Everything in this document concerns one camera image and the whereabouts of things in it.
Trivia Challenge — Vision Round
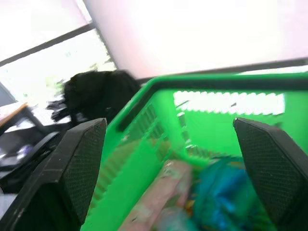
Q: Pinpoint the wooden-edged desk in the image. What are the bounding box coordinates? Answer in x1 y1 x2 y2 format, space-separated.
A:
0 102 46 135

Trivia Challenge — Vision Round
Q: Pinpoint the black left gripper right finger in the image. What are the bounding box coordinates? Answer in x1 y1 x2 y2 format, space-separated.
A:
232 117 308 231

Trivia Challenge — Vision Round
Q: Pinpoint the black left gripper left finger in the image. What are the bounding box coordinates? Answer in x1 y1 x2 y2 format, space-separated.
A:
0 117 108 231

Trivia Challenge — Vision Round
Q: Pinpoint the blue snack bag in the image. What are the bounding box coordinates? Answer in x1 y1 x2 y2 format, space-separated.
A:
156 156 256 231

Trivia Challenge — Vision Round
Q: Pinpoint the green plastic basket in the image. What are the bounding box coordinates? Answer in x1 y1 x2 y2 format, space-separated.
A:
80 72 308 231

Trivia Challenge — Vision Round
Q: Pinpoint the pink snack package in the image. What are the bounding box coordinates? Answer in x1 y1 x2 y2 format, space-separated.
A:
118 159 193 231

